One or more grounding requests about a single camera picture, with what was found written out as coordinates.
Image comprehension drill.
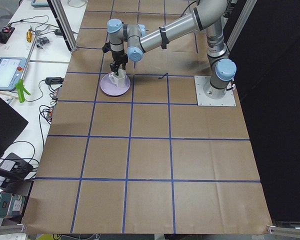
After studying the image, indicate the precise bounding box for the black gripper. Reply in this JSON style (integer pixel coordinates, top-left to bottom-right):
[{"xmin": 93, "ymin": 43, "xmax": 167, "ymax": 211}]
[{"xmin": 109, "ymin": 51, "xmax": 128, "ymax": 76}]

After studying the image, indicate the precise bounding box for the white faceted mug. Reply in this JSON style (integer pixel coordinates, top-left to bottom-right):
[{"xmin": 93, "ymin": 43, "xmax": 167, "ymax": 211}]
[{"xmin": 109, "ymin": 69, "xmax": 126, "ymax": 88}]

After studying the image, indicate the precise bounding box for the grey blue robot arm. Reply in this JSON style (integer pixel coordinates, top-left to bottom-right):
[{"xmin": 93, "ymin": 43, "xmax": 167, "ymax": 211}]
[{"xmin": 100, "ymin": 0, "xmax": 237, "ymax": 100}]

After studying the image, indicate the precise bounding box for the lavender round plate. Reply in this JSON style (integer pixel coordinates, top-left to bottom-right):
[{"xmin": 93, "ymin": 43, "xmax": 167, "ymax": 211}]
[{"xmin": 100, "ymin": 73, "xmax": 131, "ymax": 97}]

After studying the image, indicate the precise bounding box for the black power adapter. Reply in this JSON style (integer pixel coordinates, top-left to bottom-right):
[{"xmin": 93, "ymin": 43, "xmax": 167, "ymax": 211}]
[{"xmin": 45, "ymin": 77, "xmax": 64, "ymax": 85}]

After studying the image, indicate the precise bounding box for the teach pendant tablet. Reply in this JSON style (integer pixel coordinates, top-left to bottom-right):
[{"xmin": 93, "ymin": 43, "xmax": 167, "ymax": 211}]
[{"xmin": 0, "ymin": 57, "xmax": 27, "ymax": 91}]

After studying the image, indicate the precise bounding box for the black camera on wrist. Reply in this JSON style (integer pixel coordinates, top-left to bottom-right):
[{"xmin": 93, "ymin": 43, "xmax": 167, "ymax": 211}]
[{"xmin": 102, "ymin": 42, "xmax": 111, "ymax": 53}]

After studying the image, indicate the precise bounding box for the aluminium frame post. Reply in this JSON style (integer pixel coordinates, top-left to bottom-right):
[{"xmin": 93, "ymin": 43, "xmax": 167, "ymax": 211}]
[{"xmin": 47, "ymin": 0, "xmax": 78, "ymax": 53}]

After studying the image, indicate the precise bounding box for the yellow handled tool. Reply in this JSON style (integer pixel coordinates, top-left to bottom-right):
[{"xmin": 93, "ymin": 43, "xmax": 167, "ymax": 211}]
[{"xmin": 26, "ymin": 29, "xmax": 33, "ymax": 43}]

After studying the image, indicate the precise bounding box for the green handled long tool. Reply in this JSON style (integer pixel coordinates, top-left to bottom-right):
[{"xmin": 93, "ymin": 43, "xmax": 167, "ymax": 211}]
[{"xmin": 15, "ymin": 30, "xmax": 39, "ymax": 103}]

